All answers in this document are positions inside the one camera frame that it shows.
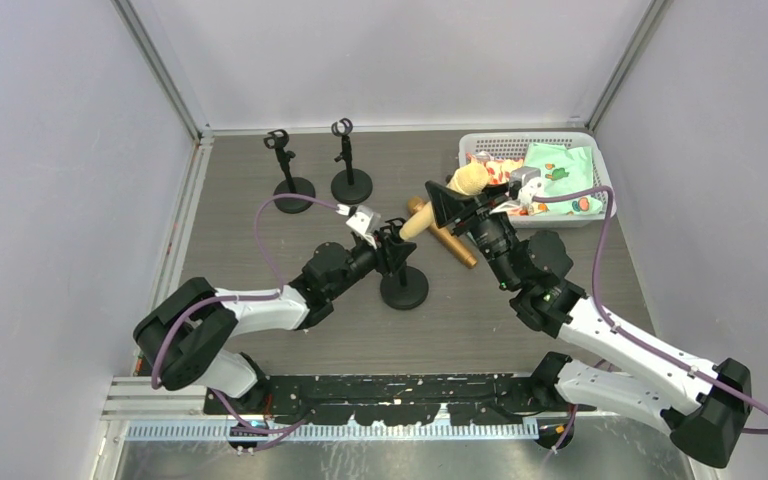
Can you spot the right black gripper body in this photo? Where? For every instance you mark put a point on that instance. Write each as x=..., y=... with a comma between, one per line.
x=466, y=216

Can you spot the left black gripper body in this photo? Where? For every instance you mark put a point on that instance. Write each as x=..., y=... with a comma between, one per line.
x=384, y=246

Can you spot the beige microphone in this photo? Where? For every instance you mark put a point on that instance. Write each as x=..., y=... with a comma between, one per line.
x=445, y=202

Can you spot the black mic stand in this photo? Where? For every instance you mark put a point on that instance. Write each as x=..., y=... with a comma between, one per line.
x=405, y=290
x=277, y=140
x=351, y=186

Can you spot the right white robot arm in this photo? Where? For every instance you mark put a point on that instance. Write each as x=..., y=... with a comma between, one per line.
x=697, y=403

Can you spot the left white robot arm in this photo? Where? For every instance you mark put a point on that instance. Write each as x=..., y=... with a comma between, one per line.
x=184, y=338

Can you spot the gold microphone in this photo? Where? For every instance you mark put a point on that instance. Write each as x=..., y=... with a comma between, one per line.
x=417, y=208

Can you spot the orange patterned cloth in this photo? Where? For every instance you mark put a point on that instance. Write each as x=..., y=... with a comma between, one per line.
x=499, y=172

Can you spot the white plastic basket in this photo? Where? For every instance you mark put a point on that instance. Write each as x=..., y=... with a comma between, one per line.
x=514, y=145

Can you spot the green patterned cloth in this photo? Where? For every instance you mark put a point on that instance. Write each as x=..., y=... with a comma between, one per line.
x=565, y=171

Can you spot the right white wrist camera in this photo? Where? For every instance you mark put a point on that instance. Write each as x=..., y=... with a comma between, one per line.
x=524, y=184

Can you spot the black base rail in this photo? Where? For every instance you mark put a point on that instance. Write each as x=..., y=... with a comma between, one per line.
x=399, y=400

